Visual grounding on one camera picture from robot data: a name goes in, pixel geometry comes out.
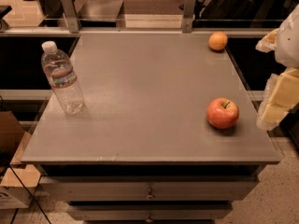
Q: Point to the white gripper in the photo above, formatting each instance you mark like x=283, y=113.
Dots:
x=289, y=44

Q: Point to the orange fruit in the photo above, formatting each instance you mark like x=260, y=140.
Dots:
x=218, y=41

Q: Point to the clear plastic water bottle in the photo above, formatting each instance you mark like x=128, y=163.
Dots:
x=62, y=78

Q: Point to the red apple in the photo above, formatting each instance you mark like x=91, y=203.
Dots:
x=222, y=113

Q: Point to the dark backpack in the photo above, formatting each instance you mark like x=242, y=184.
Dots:
x=231, y=9

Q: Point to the upper grey drawer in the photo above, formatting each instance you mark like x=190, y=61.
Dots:
x=98, y=189

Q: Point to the grey drawer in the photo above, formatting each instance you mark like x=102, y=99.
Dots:
x=150, y=211
x=98, y=189

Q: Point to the lower grey drawer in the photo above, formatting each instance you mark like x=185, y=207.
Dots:
x=150, y=211

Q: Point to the cardboard box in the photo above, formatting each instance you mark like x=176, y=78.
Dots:
x=18, y=181

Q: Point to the right metal bracket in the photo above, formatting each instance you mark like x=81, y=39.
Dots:
x=187, y=18

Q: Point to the metal bracket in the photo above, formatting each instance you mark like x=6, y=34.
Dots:
x=187, y=18
x=70, y=16

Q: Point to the left metal bracket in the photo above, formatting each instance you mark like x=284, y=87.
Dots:
x=70, y=16

